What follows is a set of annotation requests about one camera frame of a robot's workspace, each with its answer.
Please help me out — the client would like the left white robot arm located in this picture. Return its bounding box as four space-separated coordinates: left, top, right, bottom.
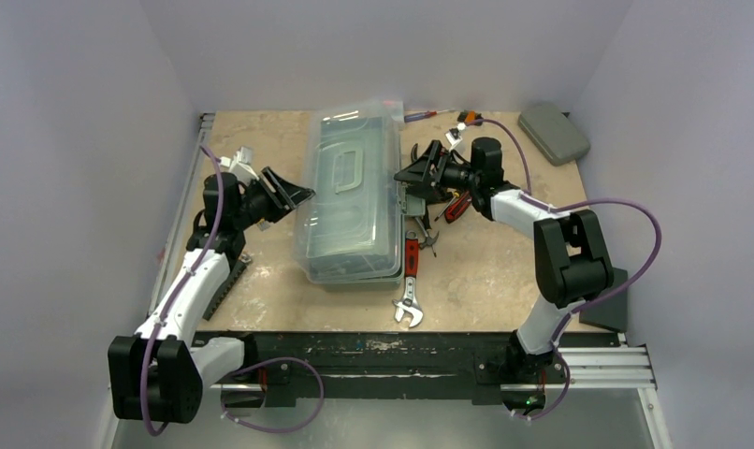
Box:
108 147 315 436

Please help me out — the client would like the red adjustable wrench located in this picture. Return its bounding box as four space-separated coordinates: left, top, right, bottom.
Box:
393 231 424 328

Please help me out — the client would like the grey green case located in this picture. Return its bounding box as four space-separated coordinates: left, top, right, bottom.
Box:
517 102 591 167

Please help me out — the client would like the blue red screwdriver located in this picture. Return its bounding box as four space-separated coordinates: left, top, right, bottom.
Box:
403 109 451 123

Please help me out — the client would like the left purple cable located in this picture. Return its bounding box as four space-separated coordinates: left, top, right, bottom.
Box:
139 145 326 438

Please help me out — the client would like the red black utility knife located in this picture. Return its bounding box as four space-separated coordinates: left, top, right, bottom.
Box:
443 192 472 224

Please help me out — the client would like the purple cable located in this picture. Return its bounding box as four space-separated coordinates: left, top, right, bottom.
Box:
457 117 663 423
139 145 326 438

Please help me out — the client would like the black block right edge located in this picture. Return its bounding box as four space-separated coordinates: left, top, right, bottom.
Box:
578 292 629 333

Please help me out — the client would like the green plastic tool box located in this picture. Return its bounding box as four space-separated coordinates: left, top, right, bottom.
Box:
293 100 406 289

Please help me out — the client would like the aluminium frame rail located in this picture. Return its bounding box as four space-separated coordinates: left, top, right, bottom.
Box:
107 111 673 449

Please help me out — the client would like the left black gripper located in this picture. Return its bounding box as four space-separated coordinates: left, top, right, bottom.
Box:
235 171 315 232

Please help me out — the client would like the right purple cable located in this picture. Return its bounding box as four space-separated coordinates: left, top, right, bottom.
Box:
457 117 663 423

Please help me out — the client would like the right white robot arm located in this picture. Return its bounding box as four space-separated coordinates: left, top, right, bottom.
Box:
394 137 614 381

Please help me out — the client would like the clear small parts box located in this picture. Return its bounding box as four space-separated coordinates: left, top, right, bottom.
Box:
382 100 405 126

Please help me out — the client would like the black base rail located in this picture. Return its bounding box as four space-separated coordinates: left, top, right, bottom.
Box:
190 331 618 412

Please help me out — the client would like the orange black hex key set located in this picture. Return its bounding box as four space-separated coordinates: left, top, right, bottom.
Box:
457 110 483 126

